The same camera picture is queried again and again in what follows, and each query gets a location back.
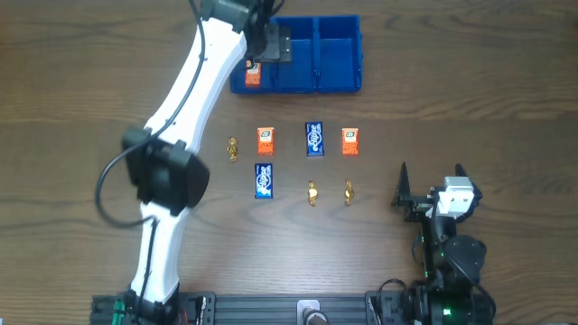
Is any blue candy pack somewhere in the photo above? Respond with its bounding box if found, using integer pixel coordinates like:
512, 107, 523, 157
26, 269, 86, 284
254, 162, 275, 200
304, 121, 325, 158

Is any orange candy box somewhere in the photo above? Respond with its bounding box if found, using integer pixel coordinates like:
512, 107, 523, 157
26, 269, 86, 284
340, 127, 360, 157
245, 60, 264, 88
256, 126, 275, 156

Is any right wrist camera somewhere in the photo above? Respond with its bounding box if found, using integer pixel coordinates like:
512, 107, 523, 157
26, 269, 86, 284
434, 175, 476, 216

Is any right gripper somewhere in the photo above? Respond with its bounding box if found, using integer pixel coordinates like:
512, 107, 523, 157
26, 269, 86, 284
390, 162, 483, 223

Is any mounting rail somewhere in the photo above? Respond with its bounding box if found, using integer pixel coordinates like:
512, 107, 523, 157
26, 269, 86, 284
89, 291, 497, 325

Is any blue tray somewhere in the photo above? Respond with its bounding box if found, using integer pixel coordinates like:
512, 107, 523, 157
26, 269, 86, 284
228, 14, 363, 95

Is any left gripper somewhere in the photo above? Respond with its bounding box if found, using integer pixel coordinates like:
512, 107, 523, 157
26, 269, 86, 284
257, 22, 294, 63

